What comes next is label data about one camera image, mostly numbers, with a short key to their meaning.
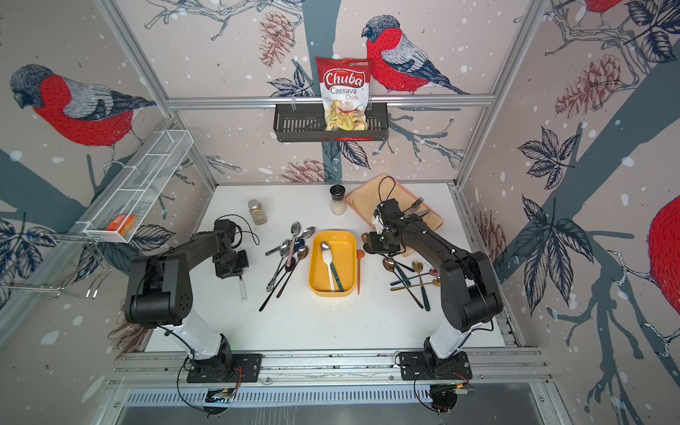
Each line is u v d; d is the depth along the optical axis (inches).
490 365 29.8
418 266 36.6
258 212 39.9
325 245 38.5
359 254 37.5
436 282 35.2
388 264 36.7
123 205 28.9
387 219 28.2
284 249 38.4
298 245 38.6
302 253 38.3
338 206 42.1
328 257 37.4
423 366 28.6
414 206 43.7
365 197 44.9
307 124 42.1
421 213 42.4
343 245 38.6
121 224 25.1
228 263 31.3
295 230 40.8
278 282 35.5
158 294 18.5
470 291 18.2
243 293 34.6
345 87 32.6
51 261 22.0
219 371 26.9
